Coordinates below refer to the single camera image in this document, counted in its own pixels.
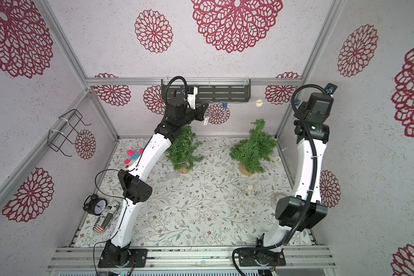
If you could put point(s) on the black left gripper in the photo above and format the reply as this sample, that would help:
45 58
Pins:
200 110

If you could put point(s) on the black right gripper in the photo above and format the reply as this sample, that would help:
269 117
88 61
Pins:
298 106

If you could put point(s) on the clear plastic battery box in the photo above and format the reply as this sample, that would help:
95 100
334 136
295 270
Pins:
173 175

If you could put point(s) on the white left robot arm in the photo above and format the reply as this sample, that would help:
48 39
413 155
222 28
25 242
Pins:
136 192

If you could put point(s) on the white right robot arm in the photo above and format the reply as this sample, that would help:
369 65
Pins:
304 208

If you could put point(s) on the left small green christmas tree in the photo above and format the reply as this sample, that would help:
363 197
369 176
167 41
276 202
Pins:
181 152

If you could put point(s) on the small green christmas tree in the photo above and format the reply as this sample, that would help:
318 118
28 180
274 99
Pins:
181 152
259 146

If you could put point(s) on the right small green christmas tree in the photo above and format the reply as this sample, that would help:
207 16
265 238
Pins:
259 146

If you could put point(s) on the white pink plush toy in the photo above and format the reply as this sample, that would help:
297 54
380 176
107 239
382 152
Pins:
133 156

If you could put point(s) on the clear tape roll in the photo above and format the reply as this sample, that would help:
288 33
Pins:
276 198

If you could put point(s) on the black alarm clock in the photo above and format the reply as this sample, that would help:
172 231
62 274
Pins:
94 205

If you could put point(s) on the grey wall shelf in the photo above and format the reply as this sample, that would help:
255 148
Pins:
210 93

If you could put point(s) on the black wire wall rack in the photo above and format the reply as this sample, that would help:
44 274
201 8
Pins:
58 137

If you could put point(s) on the metal base rail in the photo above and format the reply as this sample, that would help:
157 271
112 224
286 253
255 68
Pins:
290 259

